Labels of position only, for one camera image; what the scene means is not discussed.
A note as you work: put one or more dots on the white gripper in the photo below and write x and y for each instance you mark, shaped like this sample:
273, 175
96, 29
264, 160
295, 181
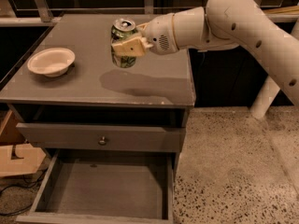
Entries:
159, 32

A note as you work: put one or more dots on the green soda can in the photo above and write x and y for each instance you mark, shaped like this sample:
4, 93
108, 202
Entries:
121, 29

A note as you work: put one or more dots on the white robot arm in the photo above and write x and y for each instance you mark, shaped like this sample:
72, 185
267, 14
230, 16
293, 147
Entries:
222, 24

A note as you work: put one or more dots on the grey drawer cabinet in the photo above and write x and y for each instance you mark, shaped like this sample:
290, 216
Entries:
156, 92

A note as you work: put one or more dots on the grey top drawer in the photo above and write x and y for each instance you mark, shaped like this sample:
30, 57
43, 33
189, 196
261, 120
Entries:
119, 138

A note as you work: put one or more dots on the round metal drawer knob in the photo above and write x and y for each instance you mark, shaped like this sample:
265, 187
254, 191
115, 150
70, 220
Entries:
102, 141

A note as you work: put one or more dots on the open grey middle drawer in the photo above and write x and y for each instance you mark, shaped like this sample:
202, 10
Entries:
104, 187

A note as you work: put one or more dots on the white paper bowl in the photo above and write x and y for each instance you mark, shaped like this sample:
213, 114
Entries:
52, 62

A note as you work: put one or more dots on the white diagonal support pole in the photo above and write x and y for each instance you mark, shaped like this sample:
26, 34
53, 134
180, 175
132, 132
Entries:
264, 97

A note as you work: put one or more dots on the light wooden block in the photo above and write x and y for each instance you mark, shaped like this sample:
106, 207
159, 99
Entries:
20, 159

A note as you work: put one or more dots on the wooden board on left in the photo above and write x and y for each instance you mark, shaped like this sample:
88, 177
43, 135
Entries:
9, 135

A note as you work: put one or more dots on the dark wall cabinet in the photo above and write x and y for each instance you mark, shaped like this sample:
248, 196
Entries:
226, 78

